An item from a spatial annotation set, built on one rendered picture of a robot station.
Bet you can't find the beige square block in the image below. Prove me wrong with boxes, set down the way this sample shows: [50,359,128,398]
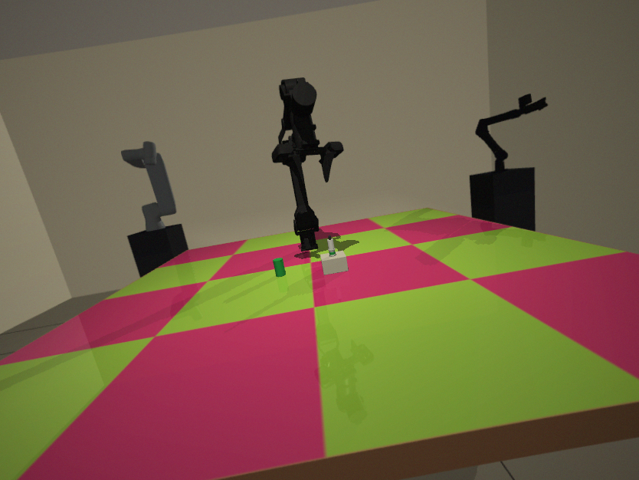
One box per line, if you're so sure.
[320,251,349,275]

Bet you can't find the dark green marker cap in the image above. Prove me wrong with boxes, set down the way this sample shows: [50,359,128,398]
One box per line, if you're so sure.
[273,258,286,277]

